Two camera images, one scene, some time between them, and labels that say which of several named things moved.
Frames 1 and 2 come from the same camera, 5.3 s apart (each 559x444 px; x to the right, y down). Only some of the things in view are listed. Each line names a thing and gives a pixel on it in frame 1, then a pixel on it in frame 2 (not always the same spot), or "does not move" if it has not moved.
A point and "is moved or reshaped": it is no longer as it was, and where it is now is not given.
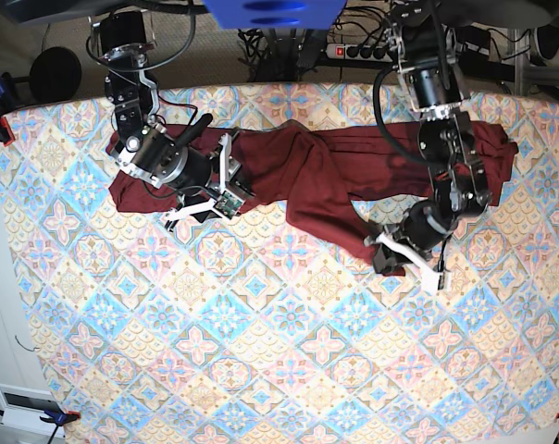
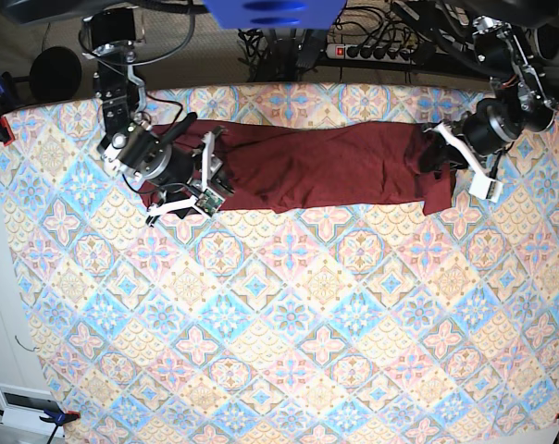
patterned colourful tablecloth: (253, 328) does not move
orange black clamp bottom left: (56, 417) does not move
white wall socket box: (24, 406) does not move
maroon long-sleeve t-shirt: (370, 177) is moved or reshaped
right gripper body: (422, 228) → (463, 141)
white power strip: (360, 52) does not move
